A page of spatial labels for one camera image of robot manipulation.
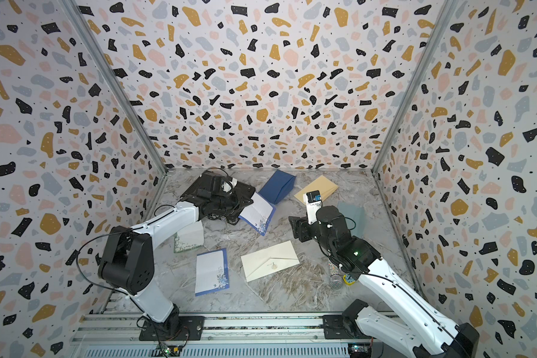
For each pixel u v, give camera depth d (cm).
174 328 67
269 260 88
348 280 84
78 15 70
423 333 39
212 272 86
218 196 76
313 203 61
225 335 73
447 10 71
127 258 47
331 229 50
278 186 118
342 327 67
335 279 81
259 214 89
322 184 117
